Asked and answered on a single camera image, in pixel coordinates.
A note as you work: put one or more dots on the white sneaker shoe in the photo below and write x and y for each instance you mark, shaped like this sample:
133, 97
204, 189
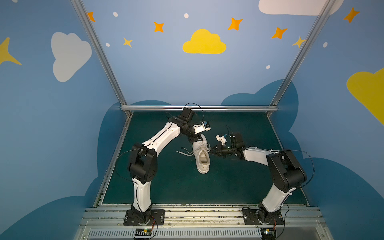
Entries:
201, 153

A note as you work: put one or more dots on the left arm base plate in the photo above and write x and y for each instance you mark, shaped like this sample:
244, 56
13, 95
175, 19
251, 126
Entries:
134, 217

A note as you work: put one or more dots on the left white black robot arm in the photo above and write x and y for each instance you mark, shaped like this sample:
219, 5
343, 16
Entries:
143, 162

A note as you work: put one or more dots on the green table mat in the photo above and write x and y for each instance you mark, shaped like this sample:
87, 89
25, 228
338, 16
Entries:
229, 181

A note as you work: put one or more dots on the horizontal aluminium frame bar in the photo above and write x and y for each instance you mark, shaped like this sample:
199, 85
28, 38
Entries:
171, 108

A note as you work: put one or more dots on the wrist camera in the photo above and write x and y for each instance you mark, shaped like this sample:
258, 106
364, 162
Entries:
222, 139
204, 126

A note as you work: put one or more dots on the aluminium frame post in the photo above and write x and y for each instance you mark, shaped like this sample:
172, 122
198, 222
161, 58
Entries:
88, 26
304, 50

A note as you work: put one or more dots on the aluminium rail base frame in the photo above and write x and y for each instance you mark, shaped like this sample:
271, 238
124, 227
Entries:
203, 222

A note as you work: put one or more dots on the left aluminium frame post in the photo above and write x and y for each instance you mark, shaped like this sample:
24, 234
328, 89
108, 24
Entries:
88, 26

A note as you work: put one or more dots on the right green circuit board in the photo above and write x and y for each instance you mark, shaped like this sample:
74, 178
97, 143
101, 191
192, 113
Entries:
268, 234

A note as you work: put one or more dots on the left green circuit board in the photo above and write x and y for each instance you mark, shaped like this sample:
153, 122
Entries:
142, 233

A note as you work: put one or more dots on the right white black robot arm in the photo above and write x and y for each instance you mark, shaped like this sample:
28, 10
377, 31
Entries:
286, 171

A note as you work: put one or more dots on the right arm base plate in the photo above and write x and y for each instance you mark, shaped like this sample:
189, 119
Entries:
261, 217

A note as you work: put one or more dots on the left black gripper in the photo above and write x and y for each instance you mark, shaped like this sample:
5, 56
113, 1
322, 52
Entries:
196, 137

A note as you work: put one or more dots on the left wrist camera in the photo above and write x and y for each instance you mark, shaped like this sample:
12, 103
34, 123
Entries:
204, 126

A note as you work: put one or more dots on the green circuit board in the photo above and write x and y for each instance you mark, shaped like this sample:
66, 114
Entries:
268, 234
142, 233

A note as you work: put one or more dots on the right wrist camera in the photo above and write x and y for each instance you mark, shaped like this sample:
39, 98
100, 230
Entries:
222, 139

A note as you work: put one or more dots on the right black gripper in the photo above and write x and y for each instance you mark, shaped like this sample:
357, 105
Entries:
222, 150

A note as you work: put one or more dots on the right aluminium frame post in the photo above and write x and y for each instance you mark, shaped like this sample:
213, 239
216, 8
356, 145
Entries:
304, 50

